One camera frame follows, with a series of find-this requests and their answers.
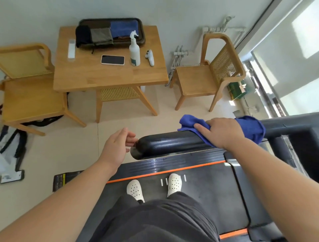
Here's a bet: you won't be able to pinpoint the person's left hand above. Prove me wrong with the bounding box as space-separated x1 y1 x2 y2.
98 127 138 173

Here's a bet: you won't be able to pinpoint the person's right hand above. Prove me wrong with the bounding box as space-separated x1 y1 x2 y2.
193 117 246 150

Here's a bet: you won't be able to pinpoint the blue cleaning cloth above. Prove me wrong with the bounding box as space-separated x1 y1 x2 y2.
177 114 266 148

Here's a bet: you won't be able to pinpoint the black treadmill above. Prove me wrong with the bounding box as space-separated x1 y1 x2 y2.
53 112 319 242

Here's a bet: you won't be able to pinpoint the person's left forearm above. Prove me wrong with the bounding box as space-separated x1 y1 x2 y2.
0 159 123 242

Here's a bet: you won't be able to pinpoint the person's right forearm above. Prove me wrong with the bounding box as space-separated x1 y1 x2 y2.
224 137 319 242

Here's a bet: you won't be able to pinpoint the person's left white clog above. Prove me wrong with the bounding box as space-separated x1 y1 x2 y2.
126 179 146 204

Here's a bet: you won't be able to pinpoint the person's white clog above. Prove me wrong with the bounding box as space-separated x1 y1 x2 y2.
167 173 183 198
126 179 146 204

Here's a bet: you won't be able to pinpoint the person's right white clog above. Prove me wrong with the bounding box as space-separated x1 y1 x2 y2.
167 173 183 198

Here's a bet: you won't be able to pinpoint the person's black shorts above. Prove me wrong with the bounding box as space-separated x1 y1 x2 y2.
89 191 221 242

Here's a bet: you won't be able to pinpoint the white remote control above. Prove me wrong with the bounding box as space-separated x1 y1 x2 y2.
67 38 76 60

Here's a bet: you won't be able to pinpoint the green gift bag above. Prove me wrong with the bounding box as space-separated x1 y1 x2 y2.
227 81 248 101

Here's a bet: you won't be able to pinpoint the wooden rattan chair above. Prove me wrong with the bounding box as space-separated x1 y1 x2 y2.
169 32 247 112
0 43 87 137

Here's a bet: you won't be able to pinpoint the metal window track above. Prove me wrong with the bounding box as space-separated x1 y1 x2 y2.
243 59 287 118

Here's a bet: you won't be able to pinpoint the wooden table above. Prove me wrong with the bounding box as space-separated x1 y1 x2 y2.
53 25 169 123

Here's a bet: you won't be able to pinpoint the white pipe manifold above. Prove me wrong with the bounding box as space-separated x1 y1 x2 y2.
165 45 189 87

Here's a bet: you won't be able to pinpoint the smartphone with white case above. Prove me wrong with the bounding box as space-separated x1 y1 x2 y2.
100 55 125 66

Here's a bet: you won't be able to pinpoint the white spray bottle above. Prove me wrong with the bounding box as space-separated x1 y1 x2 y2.
129 30 141 67

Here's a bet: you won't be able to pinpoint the small white handheld device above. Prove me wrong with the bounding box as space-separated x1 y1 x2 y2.
145 49 155 67

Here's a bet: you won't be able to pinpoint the folded grey cloth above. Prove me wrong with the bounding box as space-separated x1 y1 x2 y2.
90 27 114 47

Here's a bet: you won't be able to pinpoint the folded black cloth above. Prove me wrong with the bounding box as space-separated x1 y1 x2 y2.
75 25 93 48

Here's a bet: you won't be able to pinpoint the folded blue cloth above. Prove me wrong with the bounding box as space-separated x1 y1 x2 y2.
110 20 139 39

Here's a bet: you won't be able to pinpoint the dark brown slatted tray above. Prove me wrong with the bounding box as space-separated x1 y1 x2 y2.
75 17 146 49

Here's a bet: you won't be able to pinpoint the black bag straps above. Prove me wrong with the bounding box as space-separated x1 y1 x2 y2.
21 114 65 128

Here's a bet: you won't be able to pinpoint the white wall heating pipes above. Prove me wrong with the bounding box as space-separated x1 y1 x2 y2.
201 15 247 49

